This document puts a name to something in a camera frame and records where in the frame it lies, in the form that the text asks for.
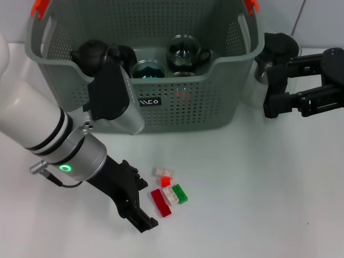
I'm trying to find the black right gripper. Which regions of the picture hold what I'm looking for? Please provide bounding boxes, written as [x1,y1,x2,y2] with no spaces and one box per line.
[265,47,344,118]

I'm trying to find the left arm cable with plug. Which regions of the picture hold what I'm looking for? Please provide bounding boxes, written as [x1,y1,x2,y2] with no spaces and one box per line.
[28,159,84,189]

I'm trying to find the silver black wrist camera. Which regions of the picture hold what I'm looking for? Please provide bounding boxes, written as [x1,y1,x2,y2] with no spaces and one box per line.
[82,60,146,135]

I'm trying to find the grey perforated storage basket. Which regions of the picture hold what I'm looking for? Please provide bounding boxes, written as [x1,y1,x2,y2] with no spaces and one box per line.
[24,0,266,135]

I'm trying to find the dark red toy brick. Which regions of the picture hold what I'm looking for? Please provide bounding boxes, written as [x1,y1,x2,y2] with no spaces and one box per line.
[150,188,173,218]

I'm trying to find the green toy brick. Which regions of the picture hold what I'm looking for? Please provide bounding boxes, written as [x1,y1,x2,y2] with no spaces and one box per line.
[171,183,189,205]

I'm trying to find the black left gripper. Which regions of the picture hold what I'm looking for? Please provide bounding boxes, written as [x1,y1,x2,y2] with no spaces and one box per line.
[85,154,160,234]

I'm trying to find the orange wedge toy brick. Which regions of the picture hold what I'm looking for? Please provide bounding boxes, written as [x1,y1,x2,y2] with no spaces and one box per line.
[176,90,193,104]

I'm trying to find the glass pitcher with black handle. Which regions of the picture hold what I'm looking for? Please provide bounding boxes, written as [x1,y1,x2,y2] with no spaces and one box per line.
[254,31,302,119]

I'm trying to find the black clay teapot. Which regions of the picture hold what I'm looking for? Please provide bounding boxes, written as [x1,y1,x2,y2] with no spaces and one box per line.
[71,39,110,78]

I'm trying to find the glass teacup with black holder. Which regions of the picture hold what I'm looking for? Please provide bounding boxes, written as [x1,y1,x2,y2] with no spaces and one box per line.
[166,34,212,74]
[170,70,197,78]
[106,43,139,75]
[131,60,168,79]

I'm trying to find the white translucent toy brick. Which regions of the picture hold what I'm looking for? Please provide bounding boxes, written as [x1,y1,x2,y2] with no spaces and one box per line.
[152,167,174,180]
[162,186,180,206]

